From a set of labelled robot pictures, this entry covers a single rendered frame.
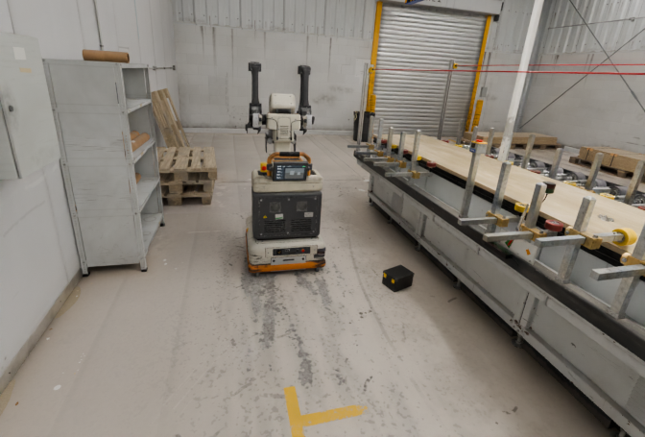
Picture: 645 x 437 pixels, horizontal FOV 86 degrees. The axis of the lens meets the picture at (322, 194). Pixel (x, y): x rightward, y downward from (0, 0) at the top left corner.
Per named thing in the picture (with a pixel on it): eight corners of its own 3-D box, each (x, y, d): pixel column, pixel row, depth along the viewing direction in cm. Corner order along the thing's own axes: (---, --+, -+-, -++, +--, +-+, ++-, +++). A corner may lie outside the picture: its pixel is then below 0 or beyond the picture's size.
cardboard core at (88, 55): (81, 49, 257) (126, 52, 264) (84, 49, 264) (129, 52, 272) (83, 60, 259) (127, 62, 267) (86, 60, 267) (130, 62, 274)
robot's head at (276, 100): (296, 108, 281) (295, 92, 287) (271, 107, 276) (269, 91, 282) (294, 117, 294) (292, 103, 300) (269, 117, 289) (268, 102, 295)
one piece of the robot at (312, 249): (317, 254, 279) (318, 245, 276) (265, 257, 268) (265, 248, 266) (316, 253, 281) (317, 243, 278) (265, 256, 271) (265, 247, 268)
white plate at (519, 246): (532, 265, 178) (537, 248, 174) (496, 242, 201) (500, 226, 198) (533, 265, 178) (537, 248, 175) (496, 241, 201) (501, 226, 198)
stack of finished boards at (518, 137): (556, 143, 927) (558, 137, 921) (482, 143, 858) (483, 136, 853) (533, 138, 996) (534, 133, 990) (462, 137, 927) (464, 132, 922)
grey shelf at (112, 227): (82, 277, 262) (38, 58, 211) (116, 227, 344) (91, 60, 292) (146, 272, 274) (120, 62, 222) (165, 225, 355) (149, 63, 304)
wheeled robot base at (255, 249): (326, 269, 286) (328, 242, 278) (248, 276, 270) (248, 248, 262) (309, 233, 347) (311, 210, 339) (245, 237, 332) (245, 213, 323)
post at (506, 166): (488, 239, 209) (507, 162, 193) (484, 236, 212) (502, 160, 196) (492, 239, 210) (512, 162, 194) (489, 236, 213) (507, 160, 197)
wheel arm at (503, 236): (486, 243, 170) (488, 235, 169) (481, 240, 174) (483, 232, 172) (556, 238, 182) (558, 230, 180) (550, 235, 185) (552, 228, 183)
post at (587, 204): (559, 292, 164) (591, 198, 148) (553, 288, 168) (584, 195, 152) (564, 291, 165) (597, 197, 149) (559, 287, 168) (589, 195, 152)
